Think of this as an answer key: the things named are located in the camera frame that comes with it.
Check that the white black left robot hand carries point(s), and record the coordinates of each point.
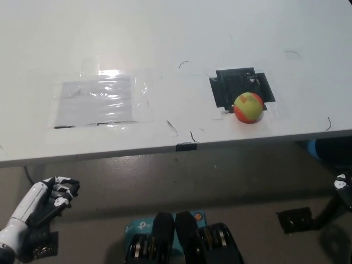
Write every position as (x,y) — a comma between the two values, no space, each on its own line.
(28,203)

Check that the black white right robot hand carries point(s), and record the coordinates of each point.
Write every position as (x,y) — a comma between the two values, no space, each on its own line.
(345,192)

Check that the orange yellow tennis ball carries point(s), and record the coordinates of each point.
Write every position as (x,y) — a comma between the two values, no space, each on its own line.
(248,108)

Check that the blue object under table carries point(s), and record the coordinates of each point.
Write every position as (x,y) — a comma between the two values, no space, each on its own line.
(312,149)

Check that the teal router box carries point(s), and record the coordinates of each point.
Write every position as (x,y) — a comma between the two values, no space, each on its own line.
(140,226)

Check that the clear plastic taped sheet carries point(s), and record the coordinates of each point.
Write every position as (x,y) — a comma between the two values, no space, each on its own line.
(93,101)

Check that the small black tape strip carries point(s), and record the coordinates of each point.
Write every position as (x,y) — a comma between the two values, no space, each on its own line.
(186,147)

